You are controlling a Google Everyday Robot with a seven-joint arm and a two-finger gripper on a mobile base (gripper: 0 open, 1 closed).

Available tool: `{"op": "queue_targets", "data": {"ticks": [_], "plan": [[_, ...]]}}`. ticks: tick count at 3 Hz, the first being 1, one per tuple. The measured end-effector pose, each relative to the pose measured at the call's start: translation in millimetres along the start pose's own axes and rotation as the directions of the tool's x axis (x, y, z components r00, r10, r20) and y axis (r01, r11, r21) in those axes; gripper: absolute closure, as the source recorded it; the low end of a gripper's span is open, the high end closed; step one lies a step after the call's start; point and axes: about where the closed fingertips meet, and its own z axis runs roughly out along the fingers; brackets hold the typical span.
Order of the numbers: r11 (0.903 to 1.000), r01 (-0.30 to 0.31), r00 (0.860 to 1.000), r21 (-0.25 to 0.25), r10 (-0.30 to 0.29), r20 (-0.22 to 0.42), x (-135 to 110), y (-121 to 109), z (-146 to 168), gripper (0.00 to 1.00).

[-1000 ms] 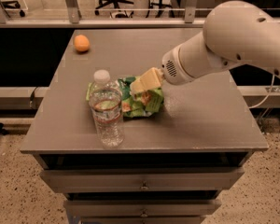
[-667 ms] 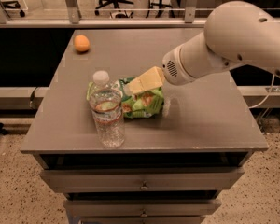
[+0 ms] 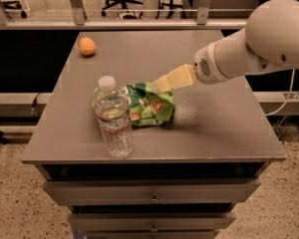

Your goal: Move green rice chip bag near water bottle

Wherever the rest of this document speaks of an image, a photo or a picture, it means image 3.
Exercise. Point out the lower grey drawer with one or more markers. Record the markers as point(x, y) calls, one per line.
point(151, 222)

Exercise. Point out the clear plastic water bottle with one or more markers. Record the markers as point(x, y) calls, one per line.
point(111, 106)

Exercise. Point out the grey drawer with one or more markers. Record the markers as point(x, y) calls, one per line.
point(151, 222)
point(88, 193)

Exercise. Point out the grey drawer cabinet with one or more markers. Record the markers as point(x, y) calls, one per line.
point(218, 131)

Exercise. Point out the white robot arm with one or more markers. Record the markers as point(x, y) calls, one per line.
point(268, 43)

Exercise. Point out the metal railing frame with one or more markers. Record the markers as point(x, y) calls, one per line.
point(86, 15)

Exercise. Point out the orange fruit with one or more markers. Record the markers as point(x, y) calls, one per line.
point(87, 46)

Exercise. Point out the upper grey drawer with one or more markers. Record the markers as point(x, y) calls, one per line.
point(88, 193)

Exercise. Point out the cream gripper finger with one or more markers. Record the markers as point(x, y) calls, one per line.
point(183, 76)

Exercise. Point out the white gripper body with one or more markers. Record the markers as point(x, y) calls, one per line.
point(204, 66)

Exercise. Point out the green rice chip bag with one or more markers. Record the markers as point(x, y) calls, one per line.
point(146, 107)

